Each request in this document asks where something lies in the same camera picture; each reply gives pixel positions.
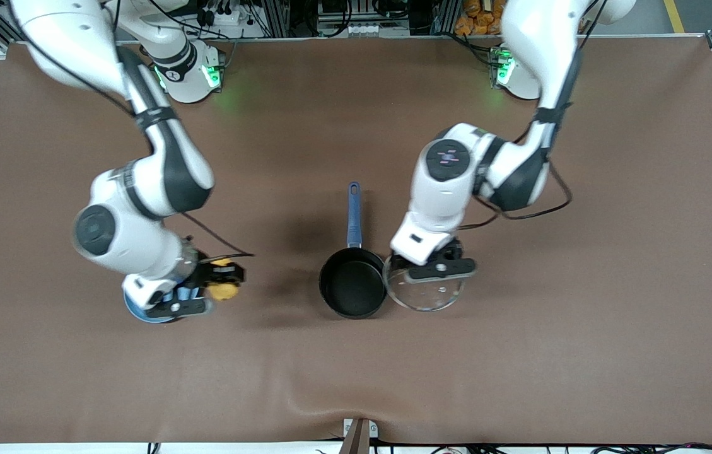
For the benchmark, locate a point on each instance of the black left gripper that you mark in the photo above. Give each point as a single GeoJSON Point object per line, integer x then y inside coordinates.
{"type": "Point", "coordinates": [452, 250]}

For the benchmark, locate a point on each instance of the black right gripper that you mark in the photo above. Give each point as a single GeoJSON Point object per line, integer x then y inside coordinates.
{"type": "Point", "coordinates": [212, 274]}

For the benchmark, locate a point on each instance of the yellow potato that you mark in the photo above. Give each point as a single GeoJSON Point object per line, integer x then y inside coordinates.
{"type": "Point", "coordinates": [223, 293]}

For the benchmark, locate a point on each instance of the glass lid with blue knob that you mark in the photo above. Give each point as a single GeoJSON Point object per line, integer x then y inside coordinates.
{"type": "Point", "coordinates": [425, 296]}

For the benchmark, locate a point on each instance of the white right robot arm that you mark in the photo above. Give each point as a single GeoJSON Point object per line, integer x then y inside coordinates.
{"type": "Point", "coordinates": [141, 246]}

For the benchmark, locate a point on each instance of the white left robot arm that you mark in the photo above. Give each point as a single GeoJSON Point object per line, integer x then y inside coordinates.
{"type": "Point", "coordinates": [444, 189]}

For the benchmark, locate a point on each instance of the blue round plate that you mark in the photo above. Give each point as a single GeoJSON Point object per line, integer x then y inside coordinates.
{"type": "Point", "coordinates": [138, 315]}

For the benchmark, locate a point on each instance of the brown table mat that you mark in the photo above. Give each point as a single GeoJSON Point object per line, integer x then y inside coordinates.
{"type": "Point", "coordinates": [519, 353]}

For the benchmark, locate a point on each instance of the grey control box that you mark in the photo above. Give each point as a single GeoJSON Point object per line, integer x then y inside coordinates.
{"type": "Point", "coordinates": [349, 28]}

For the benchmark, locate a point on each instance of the bag of orange items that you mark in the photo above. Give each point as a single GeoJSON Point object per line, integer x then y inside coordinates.
{"type": "Point", "coordinates": [475, 19]}

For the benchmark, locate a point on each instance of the white power strip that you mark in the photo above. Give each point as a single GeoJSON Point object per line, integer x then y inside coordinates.
{"type": "Point", "coordinates": [223, 19]}

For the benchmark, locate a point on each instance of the silver clamp bracket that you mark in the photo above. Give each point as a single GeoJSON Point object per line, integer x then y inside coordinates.
{"type": "Point", "coordinates": [360, 435]}

